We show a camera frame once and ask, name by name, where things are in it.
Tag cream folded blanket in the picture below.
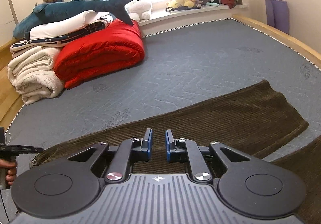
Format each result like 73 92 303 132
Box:
7 46 64 105

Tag white bear plush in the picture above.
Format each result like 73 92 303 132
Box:
126 0 152 22

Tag purple folded mat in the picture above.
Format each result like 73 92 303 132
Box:
265 0 290 34

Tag white navy folded bedding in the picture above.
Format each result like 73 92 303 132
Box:
10 10 114 58

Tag left hand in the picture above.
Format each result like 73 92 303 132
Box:
0 159 17 185

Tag red folded quilt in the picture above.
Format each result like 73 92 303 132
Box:
54 20 145 89

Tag grey quilted mattress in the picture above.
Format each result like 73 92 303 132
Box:
7 20 320 163

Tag blue shark plush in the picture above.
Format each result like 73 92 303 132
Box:
12 0 133 39

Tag brown corduroy pants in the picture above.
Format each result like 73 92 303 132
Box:
15 80 320 223

